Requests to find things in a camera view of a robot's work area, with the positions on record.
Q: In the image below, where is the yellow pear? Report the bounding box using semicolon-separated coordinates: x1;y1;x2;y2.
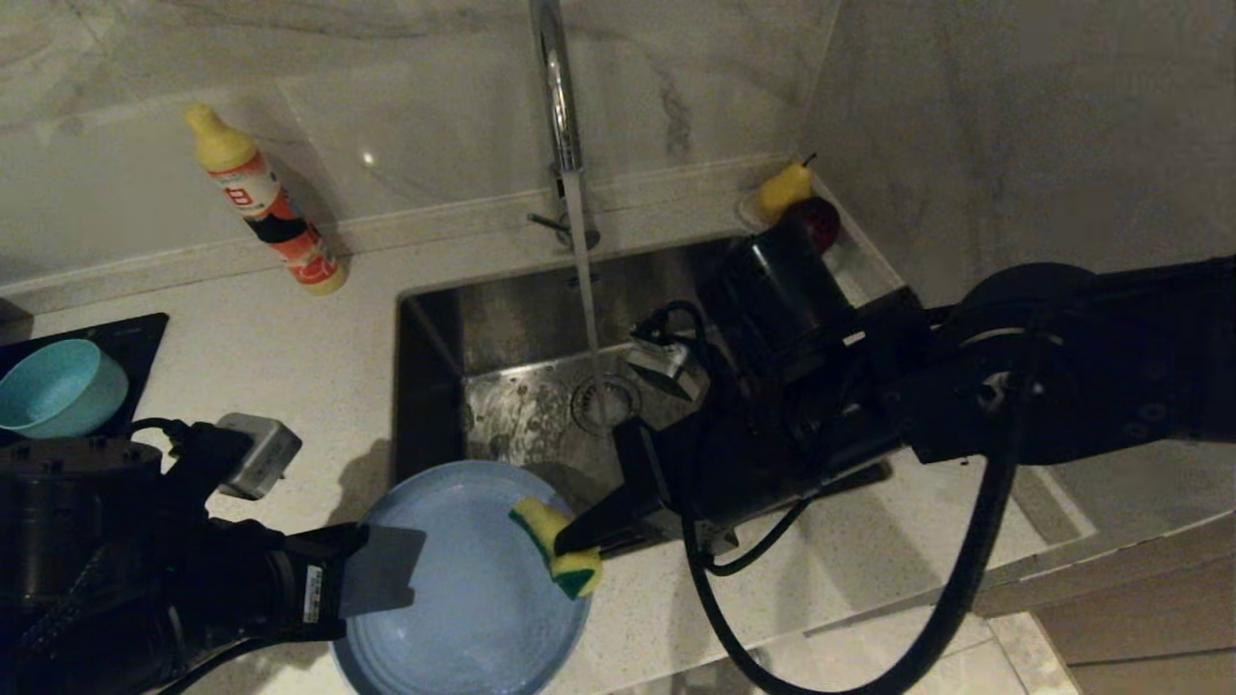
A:
754;153;817;225

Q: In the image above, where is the wooden cabinet front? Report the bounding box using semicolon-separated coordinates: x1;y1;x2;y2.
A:
963;510;1236;695

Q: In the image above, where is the dark red apple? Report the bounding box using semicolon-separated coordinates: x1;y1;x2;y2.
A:
794;196;841;254

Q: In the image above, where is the running water stream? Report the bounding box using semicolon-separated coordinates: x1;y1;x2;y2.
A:
562;169;609;387

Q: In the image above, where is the blue plate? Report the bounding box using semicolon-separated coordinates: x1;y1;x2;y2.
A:
331;459;593;695

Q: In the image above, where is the black induction cooktop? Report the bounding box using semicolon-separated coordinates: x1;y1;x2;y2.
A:
0;313;169;445

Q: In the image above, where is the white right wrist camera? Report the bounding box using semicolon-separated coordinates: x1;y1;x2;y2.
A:
623;333;711;404

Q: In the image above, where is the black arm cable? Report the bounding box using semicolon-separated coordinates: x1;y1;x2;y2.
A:
632;299;1029;695
126;415;194;455

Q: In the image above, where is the stainless steel sink basin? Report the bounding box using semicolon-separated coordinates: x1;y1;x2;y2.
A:
389;235;891;561

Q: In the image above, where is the teal bowl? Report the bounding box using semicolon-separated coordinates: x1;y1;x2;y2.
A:
0;338;129;440

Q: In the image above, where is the chrome kitchen faucet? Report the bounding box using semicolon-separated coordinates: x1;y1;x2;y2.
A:
527;0;602;254

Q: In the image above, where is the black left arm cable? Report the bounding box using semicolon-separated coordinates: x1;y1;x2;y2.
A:
126;415;194;455

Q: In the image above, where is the round metal drain strainer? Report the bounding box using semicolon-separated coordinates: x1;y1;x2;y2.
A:
571;375;643;437

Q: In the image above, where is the small white fruit dish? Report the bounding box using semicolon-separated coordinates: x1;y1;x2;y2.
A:
737;190;875;291

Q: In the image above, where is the orange white dish soap bottle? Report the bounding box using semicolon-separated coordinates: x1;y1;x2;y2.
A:
185;103;347;295

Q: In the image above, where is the yellow sponge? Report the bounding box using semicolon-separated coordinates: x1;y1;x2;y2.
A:
509;496;604;600

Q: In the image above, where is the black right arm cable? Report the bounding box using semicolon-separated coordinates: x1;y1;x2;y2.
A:
632;299;1029;695

